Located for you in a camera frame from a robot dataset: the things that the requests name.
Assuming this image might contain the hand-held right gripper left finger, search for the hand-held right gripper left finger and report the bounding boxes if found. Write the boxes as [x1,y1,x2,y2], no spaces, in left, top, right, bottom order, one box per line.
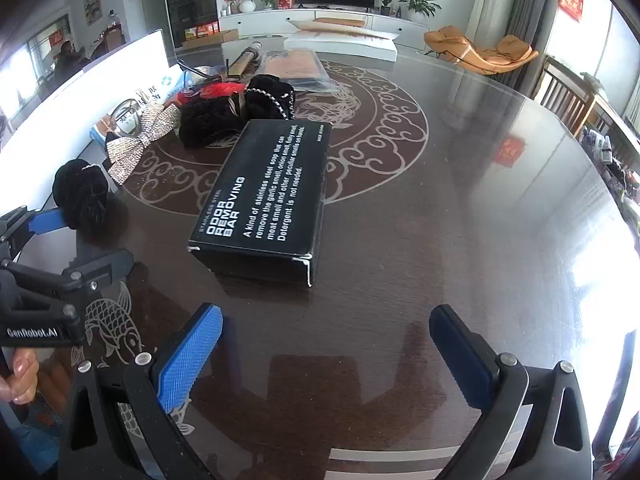
[59,302,224,480]

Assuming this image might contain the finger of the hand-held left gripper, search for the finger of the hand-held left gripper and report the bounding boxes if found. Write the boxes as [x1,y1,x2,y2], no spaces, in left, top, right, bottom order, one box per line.
[0,206,68,261]
[61,249,135,307]

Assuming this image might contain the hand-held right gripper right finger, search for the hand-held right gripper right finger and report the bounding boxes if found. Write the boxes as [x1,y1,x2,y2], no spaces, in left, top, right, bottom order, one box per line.
[429,304,596,480]

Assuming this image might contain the black velvet scrunchie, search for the black velvet scrunchie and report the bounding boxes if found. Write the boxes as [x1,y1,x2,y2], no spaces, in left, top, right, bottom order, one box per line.
[52,159,110,233]

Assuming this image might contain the person's left hand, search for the person's left hand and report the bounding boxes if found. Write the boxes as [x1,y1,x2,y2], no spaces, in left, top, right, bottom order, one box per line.
[0,349,41,404]

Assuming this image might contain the white panel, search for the white panel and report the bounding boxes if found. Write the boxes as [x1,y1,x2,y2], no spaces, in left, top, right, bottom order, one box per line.
[0,28,171,216]

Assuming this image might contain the rhinestone hair bow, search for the rhinestone hair bow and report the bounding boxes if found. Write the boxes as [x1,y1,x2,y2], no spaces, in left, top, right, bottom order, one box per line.
[106,101,182,185]

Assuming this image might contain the round metal dish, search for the round metal dish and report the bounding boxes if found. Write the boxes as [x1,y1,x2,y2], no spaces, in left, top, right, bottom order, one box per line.
[107,97,151,138]

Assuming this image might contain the black printed box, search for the black printed box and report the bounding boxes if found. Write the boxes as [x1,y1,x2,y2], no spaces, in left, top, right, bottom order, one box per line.
[187,120,332,288]

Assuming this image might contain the white printed carton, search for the white printed carton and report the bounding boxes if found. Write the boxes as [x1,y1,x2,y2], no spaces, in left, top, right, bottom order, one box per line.
[135,67,188,106]

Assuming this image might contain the red patterned pouch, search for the red patterned pouch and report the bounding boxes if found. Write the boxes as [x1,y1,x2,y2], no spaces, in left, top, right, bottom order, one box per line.
[187,80,248,103]

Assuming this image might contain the clear bag with blue items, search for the clear bag with blue items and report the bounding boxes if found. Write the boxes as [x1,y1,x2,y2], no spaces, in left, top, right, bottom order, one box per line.
[177,59,226,92]

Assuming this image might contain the gold bottle with silver cap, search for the gold bottle with silver cap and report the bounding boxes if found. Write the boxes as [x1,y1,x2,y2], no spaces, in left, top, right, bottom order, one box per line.
[227,42,263,78]

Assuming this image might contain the cardboard box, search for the cardboard box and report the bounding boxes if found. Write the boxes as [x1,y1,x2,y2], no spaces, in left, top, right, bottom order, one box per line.
[182,24,240,50]

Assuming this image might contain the cluttered side table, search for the cluttered side table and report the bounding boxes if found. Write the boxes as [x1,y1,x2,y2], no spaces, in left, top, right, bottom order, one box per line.
[580,95,640,211]

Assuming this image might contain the dark display cabinet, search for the dark display cabinet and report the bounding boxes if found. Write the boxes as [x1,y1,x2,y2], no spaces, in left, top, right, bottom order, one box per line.
[162,0,218,51]

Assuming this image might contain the clear bag with pink item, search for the clear bag with pink item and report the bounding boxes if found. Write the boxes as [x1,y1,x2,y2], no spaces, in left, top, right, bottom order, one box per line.
[260,50,333,93]

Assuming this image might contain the wooden dining chair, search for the wooden dining chair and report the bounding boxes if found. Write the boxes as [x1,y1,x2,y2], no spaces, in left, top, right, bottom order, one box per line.
[532,55,598,126]

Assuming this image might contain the white television cabinet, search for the white television cabinet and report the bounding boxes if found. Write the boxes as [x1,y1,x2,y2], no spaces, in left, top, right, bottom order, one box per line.
[218,7,431,46]

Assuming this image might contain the orange lounge chair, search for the orange lounge chair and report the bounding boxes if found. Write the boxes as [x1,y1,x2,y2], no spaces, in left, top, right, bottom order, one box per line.
[423,25,540,75]

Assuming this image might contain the white flat box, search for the white flat box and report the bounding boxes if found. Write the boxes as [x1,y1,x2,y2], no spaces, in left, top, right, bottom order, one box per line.
[286,20,398,63]

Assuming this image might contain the wooden stool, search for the wooden stool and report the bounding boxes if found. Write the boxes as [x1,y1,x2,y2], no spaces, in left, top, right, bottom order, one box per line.
[314,16,367,29]

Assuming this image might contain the grey and white curtain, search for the grey and white curtain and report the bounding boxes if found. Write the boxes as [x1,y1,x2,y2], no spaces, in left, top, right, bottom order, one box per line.
[475,0,551,76]

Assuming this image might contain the large leafy potted plant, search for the large leafy potted plant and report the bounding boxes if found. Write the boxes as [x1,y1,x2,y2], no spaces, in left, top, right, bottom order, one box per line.
[398,0,442,23]

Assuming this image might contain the black hair bow with chain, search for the black hair bow with chain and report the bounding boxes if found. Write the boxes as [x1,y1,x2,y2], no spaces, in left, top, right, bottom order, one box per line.
[245,74,296,122]

